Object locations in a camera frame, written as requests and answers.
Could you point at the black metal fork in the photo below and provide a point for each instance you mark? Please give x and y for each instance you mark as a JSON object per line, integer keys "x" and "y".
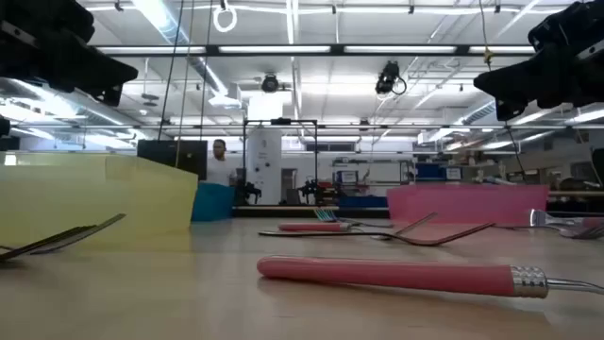
{"x": 415, "y": 225}
{"x": 71, "y": 234}
{"x": 424, "y": 243}

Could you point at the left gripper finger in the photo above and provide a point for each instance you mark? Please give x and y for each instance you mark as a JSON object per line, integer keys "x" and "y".
{"x": 94, "y": 71}

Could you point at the round black ceiling camera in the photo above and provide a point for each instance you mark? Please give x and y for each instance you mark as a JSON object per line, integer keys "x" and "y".
{"x": 270, "y": 83}

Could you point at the white pillar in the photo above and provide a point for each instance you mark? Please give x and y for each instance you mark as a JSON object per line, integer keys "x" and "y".
{"x": 264, "y": 165}

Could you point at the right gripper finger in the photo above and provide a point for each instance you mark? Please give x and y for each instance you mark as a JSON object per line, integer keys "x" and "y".
{"x": 524, "y": 85}

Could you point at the iridescent blue fork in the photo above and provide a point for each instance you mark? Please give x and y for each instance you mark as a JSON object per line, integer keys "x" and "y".
{"x": 322, "y": 215}
{"x": 582, "y": 232}
{"x": 334, "y": 216}

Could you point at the blue storage bin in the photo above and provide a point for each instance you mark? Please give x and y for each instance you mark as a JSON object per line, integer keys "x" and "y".
{"x": 362, "y": 201}

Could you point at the black hanging camera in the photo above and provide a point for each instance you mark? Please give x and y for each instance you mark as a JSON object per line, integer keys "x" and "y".
{"x": 387, "y": 78}

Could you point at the yellow plastic tray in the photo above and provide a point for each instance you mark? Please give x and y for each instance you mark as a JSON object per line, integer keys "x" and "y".
{"x": 71, "y": 203}

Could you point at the red plastic tray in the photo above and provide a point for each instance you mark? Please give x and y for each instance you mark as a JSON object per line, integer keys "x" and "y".
{"x": 472, "y": 203}

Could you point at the overhead light bar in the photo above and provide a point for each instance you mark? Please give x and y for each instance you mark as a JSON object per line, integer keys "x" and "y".
{"x": 212, "y": 49}

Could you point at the black monitor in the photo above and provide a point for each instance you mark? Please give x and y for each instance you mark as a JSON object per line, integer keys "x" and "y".
{"x": 165, "y": 153}

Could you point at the person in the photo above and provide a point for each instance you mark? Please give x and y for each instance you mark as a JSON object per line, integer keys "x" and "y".
{"x": 221, "y": 172}

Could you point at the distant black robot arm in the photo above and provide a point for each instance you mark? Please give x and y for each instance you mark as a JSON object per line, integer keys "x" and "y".
{"x": 251, "y": 192}
{"x": 312, "y": 190}

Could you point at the blue plastic tray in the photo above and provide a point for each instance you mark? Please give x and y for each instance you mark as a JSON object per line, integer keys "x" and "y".
{"x": 212, "y": 203}

